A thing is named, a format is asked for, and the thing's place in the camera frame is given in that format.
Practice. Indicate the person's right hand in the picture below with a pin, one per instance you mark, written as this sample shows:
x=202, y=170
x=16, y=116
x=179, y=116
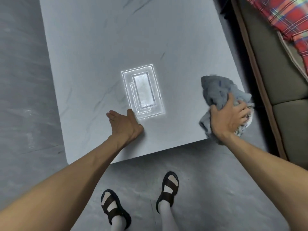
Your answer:
x=226, y=120

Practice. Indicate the beige sofa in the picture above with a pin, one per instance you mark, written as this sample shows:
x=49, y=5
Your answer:
x=272, y=74

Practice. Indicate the person's right leg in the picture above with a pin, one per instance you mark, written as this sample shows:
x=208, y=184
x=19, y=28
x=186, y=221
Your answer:
x=166, y=216

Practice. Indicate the red plaid blanket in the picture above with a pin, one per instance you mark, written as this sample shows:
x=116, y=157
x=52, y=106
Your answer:
x=288, y=19

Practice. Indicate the person's right sandal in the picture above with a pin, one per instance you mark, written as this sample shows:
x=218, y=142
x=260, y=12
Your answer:
x=169, y=190

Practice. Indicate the person's left sandal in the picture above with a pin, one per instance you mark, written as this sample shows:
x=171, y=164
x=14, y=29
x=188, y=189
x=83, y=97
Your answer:
x=113, y=206

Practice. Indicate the white marble table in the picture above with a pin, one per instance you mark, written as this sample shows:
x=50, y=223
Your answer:
x=120, y=33

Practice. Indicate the person's left hand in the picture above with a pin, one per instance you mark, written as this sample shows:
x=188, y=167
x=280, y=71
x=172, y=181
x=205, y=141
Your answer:
x=125, y=127

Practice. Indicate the person's right forearm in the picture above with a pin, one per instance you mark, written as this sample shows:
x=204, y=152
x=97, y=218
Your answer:
x=269, y=180

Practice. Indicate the person's left forearm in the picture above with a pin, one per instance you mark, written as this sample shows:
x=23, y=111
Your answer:
x=53, y=194

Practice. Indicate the grey cleaning cloth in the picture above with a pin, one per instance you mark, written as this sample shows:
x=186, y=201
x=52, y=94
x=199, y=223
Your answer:
x=215, y=91

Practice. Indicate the person's sandal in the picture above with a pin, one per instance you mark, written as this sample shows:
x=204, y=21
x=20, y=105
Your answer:
x=169, y=190
x=113, y=206

